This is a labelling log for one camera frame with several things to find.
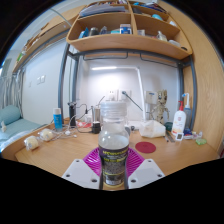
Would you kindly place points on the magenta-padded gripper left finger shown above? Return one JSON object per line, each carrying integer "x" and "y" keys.
{"x": 76, "y": 171}

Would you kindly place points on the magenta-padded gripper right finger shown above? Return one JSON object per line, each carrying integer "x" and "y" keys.
{"x": 148, "y": 171}

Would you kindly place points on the clear plastic bottle dark label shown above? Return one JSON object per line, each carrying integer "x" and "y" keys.
{"x": 113, "y": 156}

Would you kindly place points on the flat round red coaster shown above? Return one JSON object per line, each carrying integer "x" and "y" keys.
{"x": 145, "y": 147}

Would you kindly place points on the metal ruler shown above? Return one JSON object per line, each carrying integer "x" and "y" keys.
{"x": 170, "y": 136}

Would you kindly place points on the white plastic bag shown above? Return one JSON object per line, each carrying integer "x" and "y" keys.
{"x": 151, "y": 129}

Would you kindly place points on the small white-framed display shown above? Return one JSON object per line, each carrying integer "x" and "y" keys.
{"x": 179, "y": 136}

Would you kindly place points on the cream round roll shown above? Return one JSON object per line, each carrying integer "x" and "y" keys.
{"x": 31, "y": 142}
{"x": 46, "y": 134}

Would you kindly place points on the small black charger block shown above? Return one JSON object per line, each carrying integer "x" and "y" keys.
{"x": 96, "y": 128}

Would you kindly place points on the blue tube bottle white cap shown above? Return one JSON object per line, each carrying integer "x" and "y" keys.
{"x": 57, "y": 120}

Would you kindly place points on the black electric shaver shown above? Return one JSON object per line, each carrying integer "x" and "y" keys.
{"x": 72, "y": 115}

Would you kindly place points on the white pump bottle red nozzle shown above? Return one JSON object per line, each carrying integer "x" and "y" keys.
{"x": 179, "y": 121}

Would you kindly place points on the green sponge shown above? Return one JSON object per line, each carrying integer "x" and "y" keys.
{"x": 201, "y": 141}

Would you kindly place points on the steel cylinder cup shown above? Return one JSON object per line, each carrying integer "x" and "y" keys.
{"x": 96, "y": 114}

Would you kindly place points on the wooden tree creature figurine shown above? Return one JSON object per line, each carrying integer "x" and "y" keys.
{"x": 160, "y": 106}

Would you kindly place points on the clear squeeze bottle bent spout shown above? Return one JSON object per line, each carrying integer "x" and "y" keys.
{"x": 188, "y": 111}

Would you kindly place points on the white desk lamp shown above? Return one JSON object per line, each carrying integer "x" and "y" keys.
{"x": 141, "y": 96}

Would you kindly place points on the teal bed with pillow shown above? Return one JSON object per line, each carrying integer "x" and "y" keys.
{"x": 13, "y": 128}

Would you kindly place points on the wooden shelf unit with items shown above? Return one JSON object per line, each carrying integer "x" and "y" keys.
{"x": 126, "y": 41}

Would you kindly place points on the white wall box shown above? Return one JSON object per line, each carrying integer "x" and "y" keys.
{"x": 150, "y": 97}

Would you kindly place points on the white wall socket black plug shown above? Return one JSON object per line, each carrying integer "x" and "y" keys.
{"x": 125, "y": 94}

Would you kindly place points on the long wooden wall shelf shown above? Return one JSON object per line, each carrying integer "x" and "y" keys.
{"x": 43, "y": 36}

